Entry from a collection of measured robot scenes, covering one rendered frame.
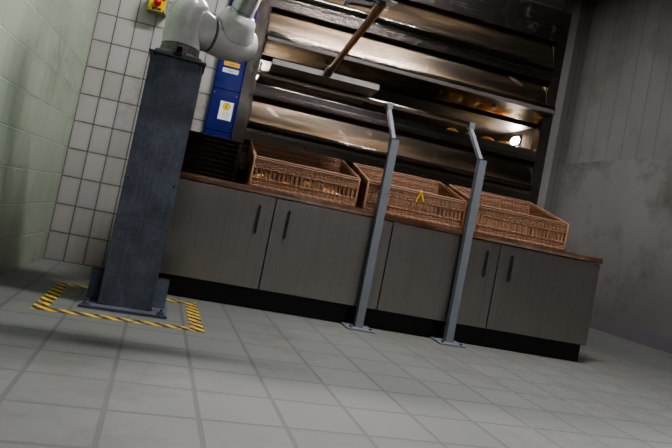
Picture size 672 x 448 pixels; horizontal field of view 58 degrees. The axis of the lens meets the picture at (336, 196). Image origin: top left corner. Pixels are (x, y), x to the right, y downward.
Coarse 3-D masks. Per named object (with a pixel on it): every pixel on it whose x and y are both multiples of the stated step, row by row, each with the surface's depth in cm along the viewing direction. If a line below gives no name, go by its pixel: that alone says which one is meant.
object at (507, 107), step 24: (264, 48) 341; (288, 48) 337; (312, 48) 336; (336, 72) 357; (360, 72) 352; (384, 72) 348; (408, 72) 348; (432, 96) 369; (456, 96) 364; (480, 96) 359; (528, 120) 382
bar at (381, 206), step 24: (264, 72) 307; (360, 96) 318; (456, 120) 330; (384, 168) 300; (480, 168) 308; (384, 192) 297; (480, 192) 308; (384, 216) 297; (360, 288) 298; (456, 288) 305; (360, 312) 294; (456, 312) 305
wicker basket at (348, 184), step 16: (256, 144) 339; (272, 144) 342; (256, 160) 294; (272, 160) 296; (288, 160) 342; (304, 160) 345; (320, 160) 347; (336, 160) 350; (256, 176) 294; (272, 176) 337; (288, 176) 340; (304, 176) 300; (320, 176) 301; (336, 176) 303; (352, 176) 305; (288, 192) 297; (304, 192) 299; (320, 192) 301; (336, 192) 345; (352, 192) 314
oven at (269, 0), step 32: (288, 0) 347; (256, 32) 344; (384, 32) 360; (256, 64) 344; (480, 64) 376; (512, 64) 378; (320, 96) 426; (384, 96) 386; (416, 96) 374; (480, 128) 425; (512, 128) 405; (544, 128) 382; (352, 160) 356; (384, 160) 359; (544, 160) 382; (512, 192) 378
